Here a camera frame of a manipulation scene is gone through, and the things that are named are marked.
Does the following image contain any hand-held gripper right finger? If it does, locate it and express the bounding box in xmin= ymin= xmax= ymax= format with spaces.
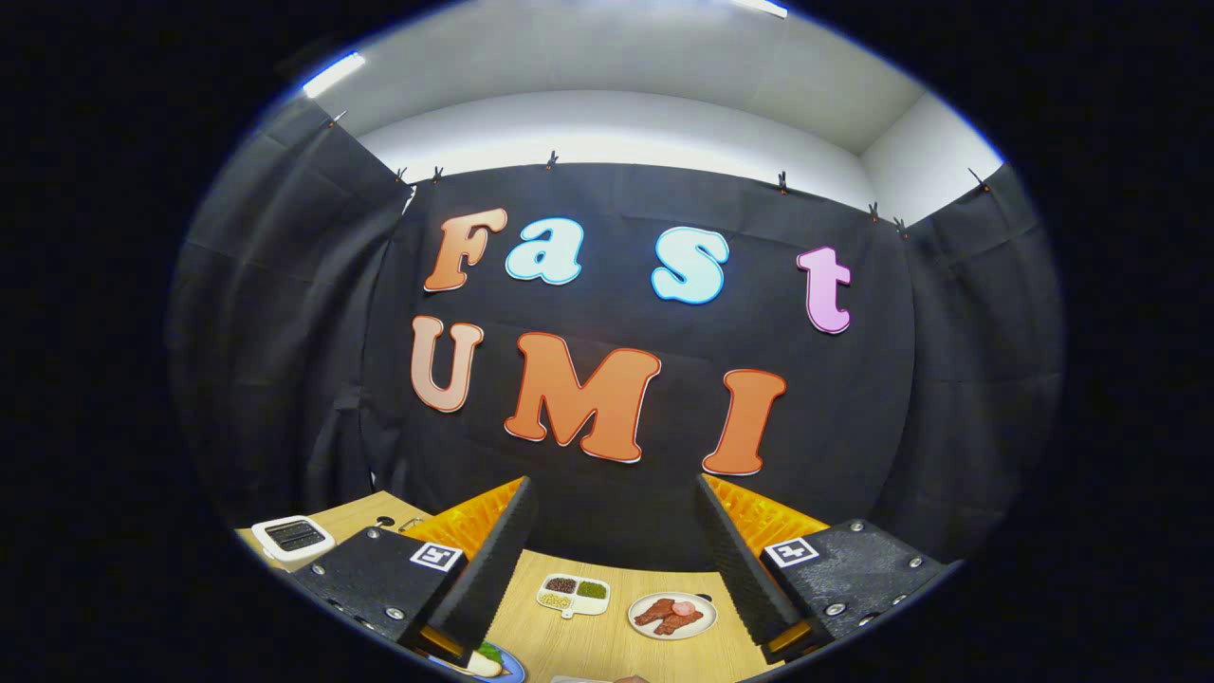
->
xmin=695 ymin=472 xmax=957 ymax=667

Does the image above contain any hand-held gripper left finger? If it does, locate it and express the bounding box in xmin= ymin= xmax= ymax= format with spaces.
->
xmin=287 ymin=475 xmax=539 ymax=668

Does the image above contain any white toaster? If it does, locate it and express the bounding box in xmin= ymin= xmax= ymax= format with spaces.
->
xmin=250 ymin=515 xmax=336 ymax=573

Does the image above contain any white oval plate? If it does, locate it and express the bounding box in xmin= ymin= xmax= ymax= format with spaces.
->
xmin=627 ymin=592 xmax=719 ymax=641

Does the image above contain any long ceiling light strip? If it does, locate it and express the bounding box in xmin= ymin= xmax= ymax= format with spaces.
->
xmin=302 ymin=51 xmax=367 ymax=100

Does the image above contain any white divided snack dish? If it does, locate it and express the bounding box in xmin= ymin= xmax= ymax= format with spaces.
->
xmin=536 ymin=573 xmax=611 ymax=619

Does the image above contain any blue round plate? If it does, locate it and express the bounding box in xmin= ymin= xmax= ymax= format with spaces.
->
xmin=432 ymin=640 xmax=527 ymax=683

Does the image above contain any row of black cloth clips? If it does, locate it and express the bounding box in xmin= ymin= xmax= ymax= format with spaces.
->
xmin=327 ymin=109 xmax=992 ymax=238

